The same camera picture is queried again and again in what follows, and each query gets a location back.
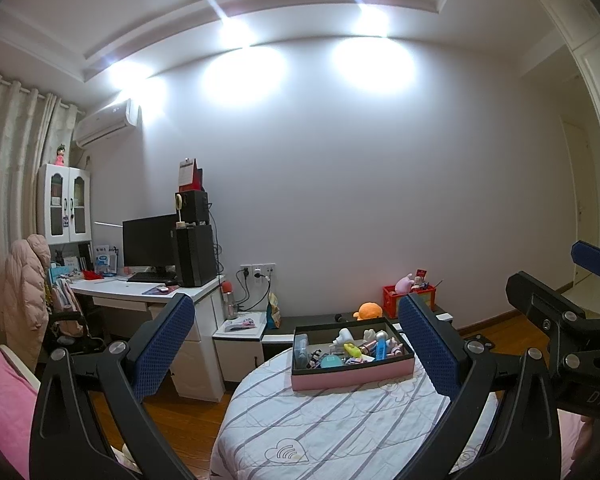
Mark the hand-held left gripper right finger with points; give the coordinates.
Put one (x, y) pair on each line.
(432, 350)

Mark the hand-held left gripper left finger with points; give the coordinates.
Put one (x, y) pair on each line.
(162, 350)

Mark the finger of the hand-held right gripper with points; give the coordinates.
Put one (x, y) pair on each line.
(545, 310)
(597, 260)

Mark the blue plastic tube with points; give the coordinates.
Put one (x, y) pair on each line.
(381, 350)

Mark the white silver astronaut figure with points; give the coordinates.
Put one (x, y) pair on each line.
(370, 334)

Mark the yellow plastic tube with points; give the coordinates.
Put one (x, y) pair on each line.
(352, 349)

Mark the pink storage box black rim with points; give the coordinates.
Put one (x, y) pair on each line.
(350, 377)

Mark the white rounded plastic gadget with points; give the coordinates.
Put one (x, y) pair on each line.
(344, 335)

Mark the teal oval plastic case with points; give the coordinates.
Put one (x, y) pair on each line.
(332, 361)

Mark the person's right forearm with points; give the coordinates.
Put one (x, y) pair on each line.
(587, 440)

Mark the white desk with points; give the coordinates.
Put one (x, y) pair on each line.
(207, 340)

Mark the red toy crate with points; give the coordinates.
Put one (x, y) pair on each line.
(395, 302)

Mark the mouse pad with mouse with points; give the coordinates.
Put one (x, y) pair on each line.
(160, 288)

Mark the white door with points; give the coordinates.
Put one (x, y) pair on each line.
(577, 200)

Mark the small red white toy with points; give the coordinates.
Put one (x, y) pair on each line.
(420, 280)

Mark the white low nightstand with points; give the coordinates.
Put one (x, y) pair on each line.
(235, 350)

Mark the black keyboard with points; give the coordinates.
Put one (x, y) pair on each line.
(150, 277)

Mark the orange octopus plush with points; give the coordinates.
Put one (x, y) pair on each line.
(369, 311)

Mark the clear bottle red cap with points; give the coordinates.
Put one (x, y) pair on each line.
(228, 300)

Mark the magazine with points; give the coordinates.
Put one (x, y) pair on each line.
(242, 323)

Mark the black office chair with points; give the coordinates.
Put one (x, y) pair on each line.
(75, 345)

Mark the black computer tower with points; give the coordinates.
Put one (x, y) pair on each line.
(195, 255)

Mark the small red tray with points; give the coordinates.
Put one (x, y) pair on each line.
(92, 275)

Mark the blue white box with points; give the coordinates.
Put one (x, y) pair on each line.
(105, 262)

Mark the pastel striped garment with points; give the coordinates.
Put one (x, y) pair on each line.
(65, 305)

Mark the black computer monitor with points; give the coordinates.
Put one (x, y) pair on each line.
(150, 242)

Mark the blue yellow snack bag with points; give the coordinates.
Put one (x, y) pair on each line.
(274, 312)

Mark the row of books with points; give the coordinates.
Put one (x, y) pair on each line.
(70, 267)

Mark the striped white quilted table cover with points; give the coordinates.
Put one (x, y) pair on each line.
(330, 425)

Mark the black white low bench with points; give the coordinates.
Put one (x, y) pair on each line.
(305, 321)

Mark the black box speaker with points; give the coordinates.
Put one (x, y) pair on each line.
(195, 207)

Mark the small cream stand fan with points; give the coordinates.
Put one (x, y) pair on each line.
(180, 201)

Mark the pink down jacket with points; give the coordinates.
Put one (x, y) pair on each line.
(25, 285)

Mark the pink upholstered seat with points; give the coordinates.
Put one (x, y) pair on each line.
(0, 385)

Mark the white glass door cabinet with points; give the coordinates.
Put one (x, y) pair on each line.
(62, 200)

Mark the pink doll figure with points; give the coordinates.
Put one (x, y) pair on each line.
(60, 156)

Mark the beige curtain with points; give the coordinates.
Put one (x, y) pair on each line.
(15, 170)

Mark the white air conditioner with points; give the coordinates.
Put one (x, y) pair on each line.
(107, 122)

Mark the white wall socket strip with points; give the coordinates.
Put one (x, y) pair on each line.
(257, 270)

